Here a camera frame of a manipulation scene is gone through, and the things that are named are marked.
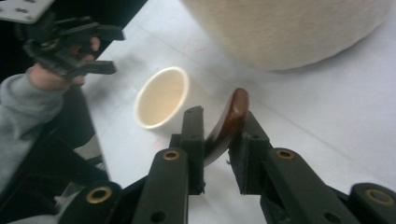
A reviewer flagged brown wooden spoon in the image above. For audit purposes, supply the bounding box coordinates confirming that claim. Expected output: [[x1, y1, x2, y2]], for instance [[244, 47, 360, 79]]
[[204, 87, 250, 167]]

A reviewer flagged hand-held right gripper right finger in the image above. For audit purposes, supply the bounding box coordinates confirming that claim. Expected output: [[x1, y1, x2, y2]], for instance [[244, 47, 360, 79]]
[[228, 110, 362, 224]]

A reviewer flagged white table cover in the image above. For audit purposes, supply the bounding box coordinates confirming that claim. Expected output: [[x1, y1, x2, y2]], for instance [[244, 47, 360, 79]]
[[74, 0, 396, 224]]

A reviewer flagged white cup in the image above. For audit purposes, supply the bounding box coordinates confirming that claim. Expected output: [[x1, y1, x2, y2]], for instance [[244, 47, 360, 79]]
[[134, 65, 191, 130]]

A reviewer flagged cream rice container with lid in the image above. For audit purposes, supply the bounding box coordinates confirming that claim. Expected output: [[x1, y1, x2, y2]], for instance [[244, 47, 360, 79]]
[[180, 0, 393, 72]]

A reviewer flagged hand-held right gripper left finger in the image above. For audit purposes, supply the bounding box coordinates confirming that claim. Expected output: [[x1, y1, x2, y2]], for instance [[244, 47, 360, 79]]
[[132, 105, 206, 224]]

